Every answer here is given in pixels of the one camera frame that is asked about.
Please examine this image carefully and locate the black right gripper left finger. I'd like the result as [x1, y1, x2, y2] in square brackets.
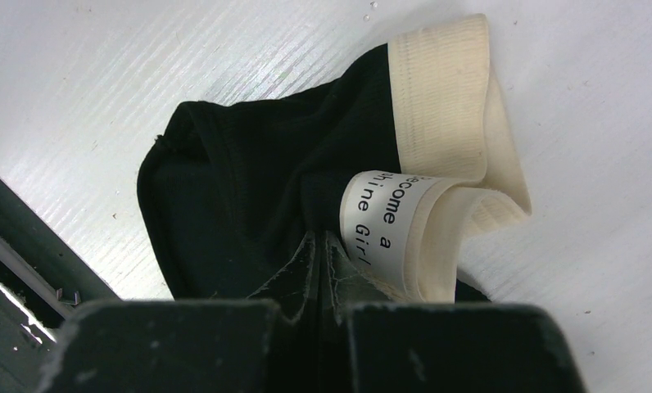
[37, 233, 318, 392]

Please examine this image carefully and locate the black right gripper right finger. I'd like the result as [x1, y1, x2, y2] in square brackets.
[323, 233, 586, 392]

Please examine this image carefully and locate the black underwear cream waistband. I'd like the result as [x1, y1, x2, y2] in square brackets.
[138, 14, 532, 302]

